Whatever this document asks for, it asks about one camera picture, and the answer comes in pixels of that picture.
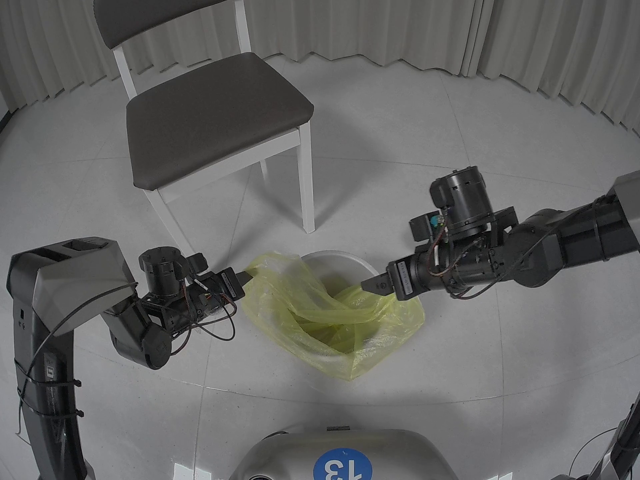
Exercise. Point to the white trash bin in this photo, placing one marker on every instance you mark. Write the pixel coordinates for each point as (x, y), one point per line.
(345, 260)

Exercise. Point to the grey and white chair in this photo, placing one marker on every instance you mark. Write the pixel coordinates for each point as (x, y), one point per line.
(210, 123)

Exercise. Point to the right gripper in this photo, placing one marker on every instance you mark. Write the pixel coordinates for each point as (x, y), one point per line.
(425, 273)

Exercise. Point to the yellow plastic bag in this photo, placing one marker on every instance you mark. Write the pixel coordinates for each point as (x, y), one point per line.
(280, 313)

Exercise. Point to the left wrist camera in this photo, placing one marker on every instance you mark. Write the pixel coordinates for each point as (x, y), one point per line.
(197, 264)

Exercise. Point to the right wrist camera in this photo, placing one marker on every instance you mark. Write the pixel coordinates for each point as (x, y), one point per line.
(425, 228)

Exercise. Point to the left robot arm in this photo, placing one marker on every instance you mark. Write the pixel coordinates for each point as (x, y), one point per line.
(45, 418)

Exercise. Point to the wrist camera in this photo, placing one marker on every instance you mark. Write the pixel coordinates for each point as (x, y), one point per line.
(425, 228)
(197, 264)

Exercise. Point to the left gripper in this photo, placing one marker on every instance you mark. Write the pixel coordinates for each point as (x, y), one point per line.
(222, 288)

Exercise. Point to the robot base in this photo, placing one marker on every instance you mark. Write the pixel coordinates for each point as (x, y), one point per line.
(345, 453)

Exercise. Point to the cream curtain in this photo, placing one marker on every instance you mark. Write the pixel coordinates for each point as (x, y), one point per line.
(550, 18)
(350, 13)

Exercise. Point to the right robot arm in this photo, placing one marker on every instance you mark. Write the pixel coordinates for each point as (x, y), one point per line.
(550, 248)

